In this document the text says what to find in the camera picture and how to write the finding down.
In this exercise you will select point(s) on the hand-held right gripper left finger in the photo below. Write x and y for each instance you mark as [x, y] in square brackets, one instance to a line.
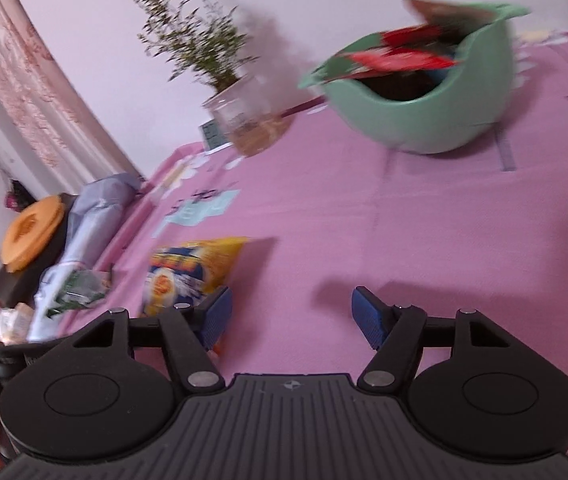
[216, 310]

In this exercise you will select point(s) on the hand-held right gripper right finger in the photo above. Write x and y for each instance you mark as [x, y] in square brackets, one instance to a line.
[368, 317]

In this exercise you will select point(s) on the yellow snack packet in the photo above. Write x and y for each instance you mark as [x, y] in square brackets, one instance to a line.
[184, 270]

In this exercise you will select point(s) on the green plastic bowl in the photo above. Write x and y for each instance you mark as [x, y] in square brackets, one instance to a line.
[438, 120]

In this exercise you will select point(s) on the red drink powder packet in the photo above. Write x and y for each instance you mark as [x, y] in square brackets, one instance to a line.
[398, 60]

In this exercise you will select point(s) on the beige snack bag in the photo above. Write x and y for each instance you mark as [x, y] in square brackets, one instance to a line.
[11, 322]

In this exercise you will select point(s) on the pink printed tablecloth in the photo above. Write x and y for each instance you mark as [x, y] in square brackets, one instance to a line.
[363, 220]

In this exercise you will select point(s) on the green white packet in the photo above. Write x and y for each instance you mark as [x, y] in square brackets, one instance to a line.
[76, 292]

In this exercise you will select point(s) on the orange round lid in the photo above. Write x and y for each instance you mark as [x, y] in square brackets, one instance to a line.
[29, 232]

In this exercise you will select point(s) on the white plastic bag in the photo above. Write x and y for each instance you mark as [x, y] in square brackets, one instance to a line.
[94, 210]

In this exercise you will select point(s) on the white digital clock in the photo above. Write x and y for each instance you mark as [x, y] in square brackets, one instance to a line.
[214, 135]

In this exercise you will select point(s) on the small plant in white pot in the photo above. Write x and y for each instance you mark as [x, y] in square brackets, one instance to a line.
[249, 130]

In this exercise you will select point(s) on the pink patterned curtain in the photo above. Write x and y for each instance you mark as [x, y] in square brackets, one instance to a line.
[29, 85]

